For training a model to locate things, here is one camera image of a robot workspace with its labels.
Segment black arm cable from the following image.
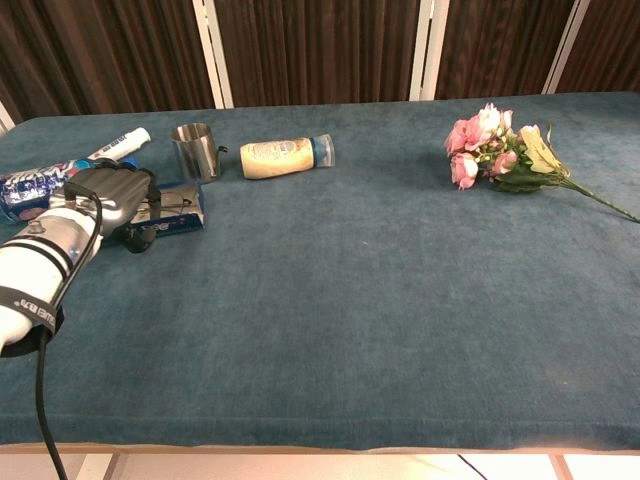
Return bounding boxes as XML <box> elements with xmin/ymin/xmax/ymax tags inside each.
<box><xmin>34</xmin><ymin>179</ymin><xmax>104</xmax><ymax>480</ymax></box>

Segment white toothpaste tube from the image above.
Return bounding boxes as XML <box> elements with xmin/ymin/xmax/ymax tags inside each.
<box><xmin>89</xmin><ymin>127</ymin><xmax>152</xmax><ymax>162</ymax></box>

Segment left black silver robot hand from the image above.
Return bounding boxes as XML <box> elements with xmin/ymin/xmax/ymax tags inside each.
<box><xmin>47</xmin><ymin>167</ymin><xmax>164</xmax><ymax>254</ymax></box>

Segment stainless steel cup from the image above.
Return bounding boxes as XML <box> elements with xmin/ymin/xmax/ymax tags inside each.
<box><xmin>170</xmin><ymin>122</ymin><xmax>229</xmax><ymax>185</ymax></box>

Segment blue plastic drink bottle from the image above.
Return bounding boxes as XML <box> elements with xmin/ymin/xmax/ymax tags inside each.
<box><xmin>0</xmin><ymin>157</ymin><xmax>139</xmax><ymax>226</ymax></box>

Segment black-framed eyeglasses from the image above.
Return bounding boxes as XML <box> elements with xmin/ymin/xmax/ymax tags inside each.
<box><xmin>134</xmin><ymin>187</ymin><xmax>195</xmax><ymax>221</ymax></box>

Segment cream mayonnaise squeeze bottle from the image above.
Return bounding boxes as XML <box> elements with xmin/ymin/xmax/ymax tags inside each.
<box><xmin>239</xmin><ymin>133</ymin><xmax>335</xmax><ymax>180</ymax></box>

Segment pink artificial flower bouquet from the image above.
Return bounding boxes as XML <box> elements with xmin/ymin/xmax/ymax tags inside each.
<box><xmin>444</xmin><ymin>102</ymin><xmax>640</xmax><ymax>224</ymax></box>

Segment blue velvet tablecloth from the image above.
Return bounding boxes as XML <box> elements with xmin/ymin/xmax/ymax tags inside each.
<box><xmin>0</xmin><ymin>91</ymin><xmax>640</xmax><ymax>451</ymax></box>

